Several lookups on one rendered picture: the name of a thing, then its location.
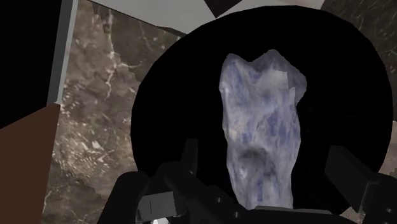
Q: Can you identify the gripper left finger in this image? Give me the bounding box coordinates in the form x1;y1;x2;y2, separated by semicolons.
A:
97;137;249;224

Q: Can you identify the black round plate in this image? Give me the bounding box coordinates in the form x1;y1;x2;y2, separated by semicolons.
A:
130;5;394;216

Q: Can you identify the blue white rough stone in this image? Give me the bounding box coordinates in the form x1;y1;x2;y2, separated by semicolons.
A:
218;48;308;211

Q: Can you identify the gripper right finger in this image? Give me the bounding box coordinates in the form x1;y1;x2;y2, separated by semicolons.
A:
324;144;397;224

